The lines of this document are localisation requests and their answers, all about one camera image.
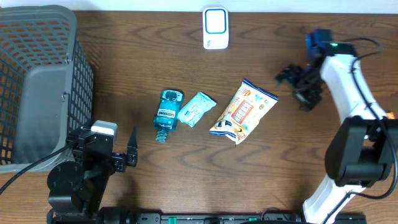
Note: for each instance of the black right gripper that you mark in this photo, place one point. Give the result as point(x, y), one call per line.
point(306, 101)

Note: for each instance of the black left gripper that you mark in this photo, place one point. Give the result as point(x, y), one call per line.
point(131, 150)

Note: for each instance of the yellow snack bag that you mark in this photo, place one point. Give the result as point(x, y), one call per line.
point(247, 107)

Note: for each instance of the blue Listerine mouthwash bottle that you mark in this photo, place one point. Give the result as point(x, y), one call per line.
point(165, 120)

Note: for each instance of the teal wet wipes pack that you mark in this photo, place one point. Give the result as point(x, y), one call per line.
point(193, 111)

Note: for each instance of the orange small box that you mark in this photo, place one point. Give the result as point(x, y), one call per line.
point(390, 115)

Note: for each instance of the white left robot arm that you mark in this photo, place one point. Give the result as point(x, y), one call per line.
point(77, 187)

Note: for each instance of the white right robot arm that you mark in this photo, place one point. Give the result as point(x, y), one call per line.
point(361, 160)

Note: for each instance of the white barcode scanner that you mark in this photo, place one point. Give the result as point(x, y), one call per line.
point(215, 28)

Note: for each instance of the grey plastic shopping basket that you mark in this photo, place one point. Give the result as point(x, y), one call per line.
point(46, 86)

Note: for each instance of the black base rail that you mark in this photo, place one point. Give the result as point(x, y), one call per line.
point(233, 218)

